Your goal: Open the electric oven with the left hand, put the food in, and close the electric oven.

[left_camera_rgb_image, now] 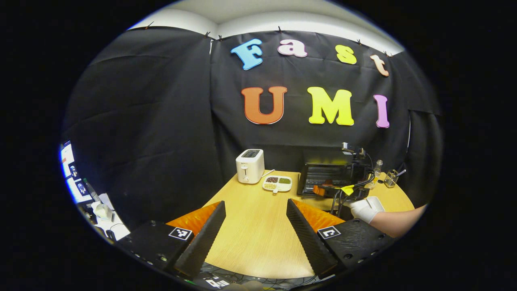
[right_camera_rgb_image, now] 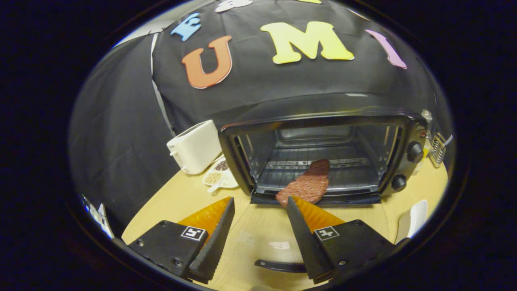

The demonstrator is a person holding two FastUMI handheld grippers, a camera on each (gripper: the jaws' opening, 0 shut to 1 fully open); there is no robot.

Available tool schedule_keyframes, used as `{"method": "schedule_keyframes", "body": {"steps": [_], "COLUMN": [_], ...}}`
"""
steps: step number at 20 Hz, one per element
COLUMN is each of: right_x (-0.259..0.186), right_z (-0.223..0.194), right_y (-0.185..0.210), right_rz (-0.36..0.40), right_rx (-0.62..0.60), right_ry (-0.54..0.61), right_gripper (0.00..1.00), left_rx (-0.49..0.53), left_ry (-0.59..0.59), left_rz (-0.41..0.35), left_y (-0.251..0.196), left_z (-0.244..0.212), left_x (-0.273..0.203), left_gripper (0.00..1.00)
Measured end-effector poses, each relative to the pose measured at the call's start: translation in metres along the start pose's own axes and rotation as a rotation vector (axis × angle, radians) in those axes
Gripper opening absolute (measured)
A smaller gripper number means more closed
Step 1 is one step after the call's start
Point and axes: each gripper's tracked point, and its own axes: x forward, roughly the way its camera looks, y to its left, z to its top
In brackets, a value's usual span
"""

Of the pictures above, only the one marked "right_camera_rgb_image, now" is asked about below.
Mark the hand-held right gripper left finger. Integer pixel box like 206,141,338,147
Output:
128,196,235,284

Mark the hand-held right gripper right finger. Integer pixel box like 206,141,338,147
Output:
286,196,398,284

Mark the brown meat slice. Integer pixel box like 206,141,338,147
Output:
276,159,330,207

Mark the black electric oven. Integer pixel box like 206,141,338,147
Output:
218,106,429,279

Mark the white divided snack dish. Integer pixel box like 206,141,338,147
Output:
202,157,240,193

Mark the white toaster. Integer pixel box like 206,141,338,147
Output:
167,120,223,175

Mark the white rectangular plate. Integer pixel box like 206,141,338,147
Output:
396,200,428,244

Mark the clear glass bottle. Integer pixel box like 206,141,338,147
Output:
420,109,435,174

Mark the wire mesh utensil holder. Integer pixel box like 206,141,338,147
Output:
428,133,447,168

